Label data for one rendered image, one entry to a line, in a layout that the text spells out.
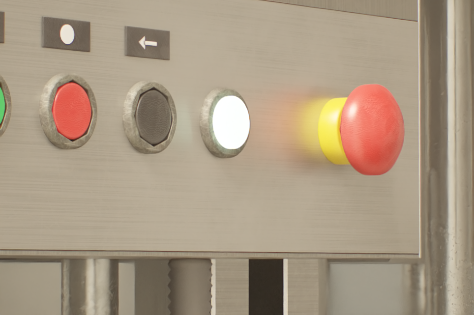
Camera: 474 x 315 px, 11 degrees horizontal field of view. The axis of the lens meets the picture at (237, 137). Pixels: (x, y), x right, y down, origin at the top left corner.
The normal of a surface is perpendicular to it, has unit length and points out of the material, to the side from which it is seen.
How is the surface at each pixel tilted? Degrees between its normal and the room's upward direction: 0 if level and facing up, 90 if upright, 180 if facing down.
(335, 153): 131
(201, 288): 122
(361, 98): 59
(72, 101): 90
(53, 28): 90
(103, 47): 90
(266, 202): 90
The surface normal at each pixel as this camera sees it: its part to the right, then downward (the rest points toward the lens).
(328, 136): -0.62, 0.15
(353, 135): 0.15, 0.08
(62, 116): 0.78, -0.04
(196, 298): 0.25, 0.49
